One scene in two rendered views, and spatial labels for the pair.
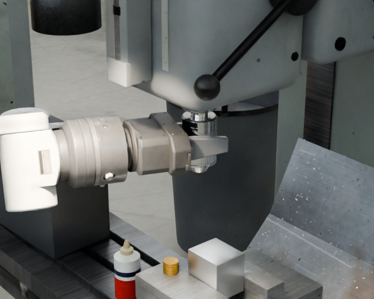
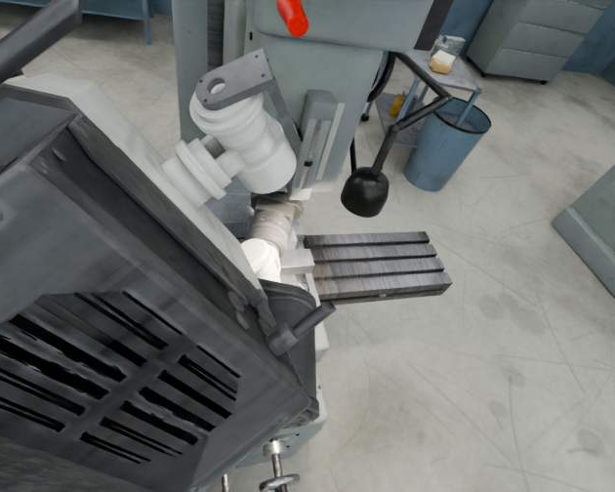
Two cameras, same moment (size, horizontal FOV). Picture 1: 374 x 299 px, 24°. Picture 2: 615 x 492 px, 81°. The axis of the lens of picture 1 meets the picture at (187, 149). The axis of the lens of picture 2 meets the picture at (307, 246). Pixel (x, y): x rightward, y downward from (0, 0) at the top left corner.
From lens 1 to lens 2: 1.04 m
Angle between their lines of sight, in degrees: 65
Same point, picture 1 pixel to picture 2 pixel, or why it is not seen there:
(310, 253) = (242, 198)
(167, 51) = (322, 170)
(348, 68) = not seen: hidden behind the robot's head
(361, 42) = not seen: hidden behind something
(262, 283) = (300, 232)
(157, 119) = (269, 197)
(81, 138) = (281, 237)
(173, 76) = (324, 181)
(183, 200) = not seen: outside the picture
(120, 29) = (309, 173)
